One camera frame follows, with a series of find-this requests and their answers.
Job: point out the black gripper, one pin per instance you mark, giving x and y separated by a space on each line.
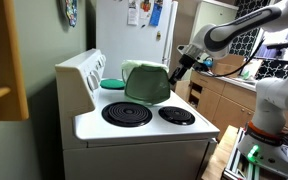
186 62

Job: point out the green bin lid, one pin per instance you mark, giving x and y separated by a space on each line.
147 85

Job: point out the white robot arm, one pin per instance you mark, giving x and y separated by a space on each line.
244 23

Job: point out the blue kettle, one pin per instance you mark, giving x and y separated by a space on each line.
209 62

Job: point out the small black coil burner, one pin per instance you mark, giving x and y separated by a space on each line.
176 115

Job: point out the small fridge magnet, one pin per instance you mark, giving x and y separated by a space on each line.
158 35

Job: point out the cardboard box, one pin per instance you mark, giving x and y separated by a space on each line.
229 66

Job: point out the white refrigerator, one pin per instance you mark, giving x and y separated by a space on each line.
124 43

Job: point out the wooden kitchen cabinet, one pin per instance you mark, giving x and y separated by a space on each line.
230 110

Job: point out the blue paper flyer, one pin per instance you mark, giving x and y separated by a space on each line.
156 15

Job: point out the large black coil burner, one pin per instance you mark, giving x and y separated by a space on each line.
126 114

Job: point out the green round pad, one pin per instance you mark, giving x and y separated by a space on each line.
112 84

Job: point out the cream tall cabinet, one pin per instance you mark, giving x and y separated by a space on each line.
214 15

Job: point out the colourful paper flyer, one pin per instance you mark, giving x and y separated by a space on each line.
145 8

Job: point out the white paper note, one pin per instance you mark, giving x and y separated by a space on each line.
133 13

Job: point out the white stove knob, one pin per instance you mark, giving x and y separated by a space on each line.
92 82
101 62

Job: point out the white electric stove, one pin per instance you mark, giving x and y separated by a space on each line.
134 153

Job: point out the black device on stand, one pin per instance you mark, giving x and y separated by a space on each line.
280 45

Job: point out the colourful oven mitt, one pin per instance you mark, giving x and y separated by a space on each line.
71 11

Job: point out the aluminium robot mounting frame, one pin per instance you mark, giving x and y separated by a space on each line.
237 166

